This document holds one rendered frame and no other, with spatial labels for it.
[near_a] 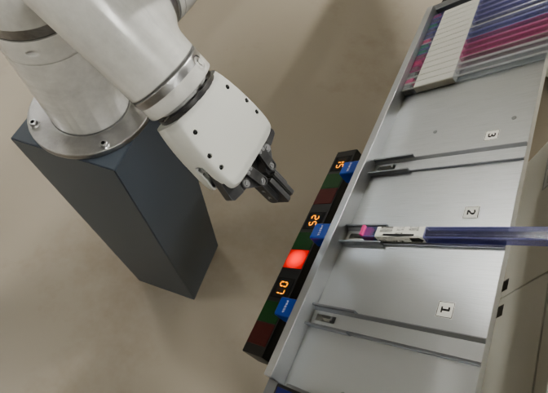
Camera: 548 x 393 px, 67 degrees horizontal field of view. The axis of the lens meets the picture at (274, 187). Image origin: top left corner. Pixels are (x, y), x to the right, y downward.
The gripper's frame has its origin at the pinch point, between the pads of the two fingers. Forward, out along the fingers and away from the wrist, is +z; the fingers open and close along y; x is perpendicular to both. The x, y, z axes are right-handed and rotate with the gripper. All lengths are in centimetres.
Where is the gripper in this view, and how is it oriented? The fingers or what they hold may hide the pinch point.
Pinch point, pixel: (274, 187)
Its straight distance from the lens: 51.2
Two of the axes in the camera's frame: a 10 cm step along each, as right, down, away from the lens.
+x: 6.7, -0.6, -7.4
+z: 6.1, 6.2, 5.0
